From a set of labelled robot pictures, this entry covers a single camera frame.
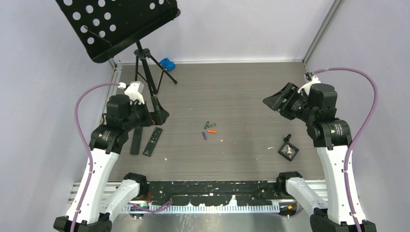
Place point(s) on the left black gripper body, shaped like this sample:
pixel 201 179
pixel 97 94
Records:
pixel 142 113

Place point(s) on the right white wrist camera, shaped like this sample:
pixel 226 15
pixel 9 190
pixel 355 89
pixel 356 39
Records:
pixel 311 79

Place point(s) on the small black square frame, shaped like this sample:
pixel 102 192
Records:
pixel 288 151

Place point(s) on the black tripod stand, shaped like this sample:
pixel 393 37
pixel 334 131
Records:
pixel 142 69

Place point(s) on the blue plastic object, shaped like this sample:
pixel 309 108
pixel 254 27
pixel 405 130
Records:
pixel 167 64

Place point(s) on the black remote control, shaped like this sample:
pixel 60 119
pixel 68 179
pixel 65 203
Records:
pixel 148 150
pixel 136 141

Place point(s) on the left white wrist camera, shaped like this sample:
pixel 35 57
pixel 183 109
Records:
pixel 134 92

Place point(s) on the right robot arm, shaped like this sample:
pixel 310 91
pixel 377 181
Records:
pixel 331 137

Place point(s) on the black perforated music stand desk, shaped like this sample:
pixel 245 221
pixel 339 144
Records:
pixel 107 27

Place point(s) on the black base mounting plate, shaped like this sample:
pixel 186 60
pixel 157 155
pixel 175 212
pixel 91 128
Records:
pixel 211 193

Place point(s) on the small black peg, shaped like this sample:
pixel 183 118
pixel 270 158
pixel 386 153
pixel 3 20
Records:
pixel 287 138

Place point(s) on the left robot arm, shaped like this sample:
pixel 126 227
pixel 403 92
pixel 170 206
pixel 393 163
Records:
pixel 89 212

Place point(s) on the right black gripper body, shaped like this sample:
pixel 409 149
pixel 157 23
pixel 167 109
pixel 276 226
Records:
pixel 295 102

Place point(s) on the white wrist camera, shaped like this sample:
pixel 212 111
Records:
pixel 311 79
pixel 134 92

